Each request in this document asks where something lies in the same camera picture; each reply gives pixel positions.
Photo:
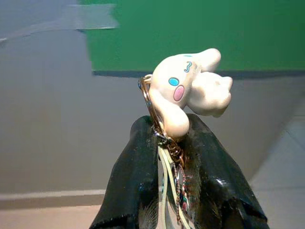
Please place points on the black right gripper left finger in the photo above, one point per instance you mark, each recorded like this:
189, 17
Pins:
133, 179

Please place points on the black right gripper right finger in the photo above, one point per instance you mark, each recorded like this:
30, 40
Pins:
214, 186

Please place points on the grey adhesive tape strip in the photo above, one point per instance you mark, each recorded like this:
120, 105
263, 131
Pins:
95, 16

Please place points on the green wall board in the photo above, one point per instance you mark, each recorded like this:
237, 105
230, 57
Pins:
190, 28

